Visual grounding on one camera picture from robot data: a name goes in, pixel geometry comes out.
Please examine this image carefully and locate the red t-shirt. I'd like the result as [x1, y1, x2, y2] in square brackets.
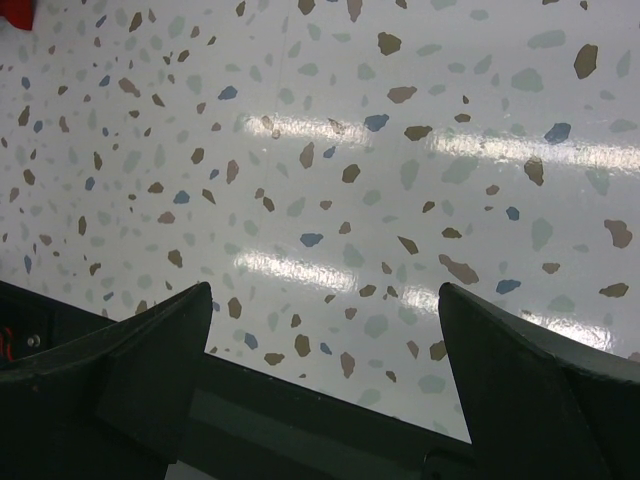
[0, 0, 38, 32]

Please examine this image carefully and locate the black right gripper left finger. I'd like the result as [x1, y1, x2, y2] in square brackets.
[1, 282, 212, 479]

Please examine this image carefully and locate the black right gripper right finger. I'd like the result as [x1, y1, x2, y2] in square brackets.
[438, 283, 639, 479]

